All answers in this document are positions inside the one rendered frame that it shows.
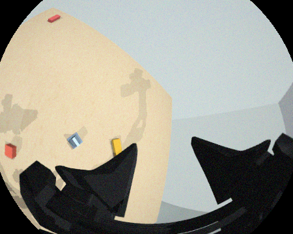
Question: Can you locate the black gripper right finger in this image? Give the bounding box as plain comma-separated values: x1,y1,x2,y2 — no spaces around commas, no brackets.
191,136,271,205

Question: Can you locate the yellow bar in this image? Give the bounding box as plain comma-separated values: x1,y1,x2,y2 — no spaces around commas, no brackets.
112,138,122,156

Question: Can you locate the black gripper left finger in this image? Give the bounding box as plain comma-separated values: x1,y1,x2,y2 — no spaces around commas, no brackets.
55,143,138,218

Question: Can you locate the small red bar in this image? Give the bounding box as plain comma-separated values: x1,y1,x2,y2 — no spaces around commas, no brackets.
48,14,60,23

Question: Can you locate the red-orange cube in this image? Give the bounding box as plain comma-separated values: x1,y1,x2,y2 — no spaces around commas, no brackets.
4,144,17,159

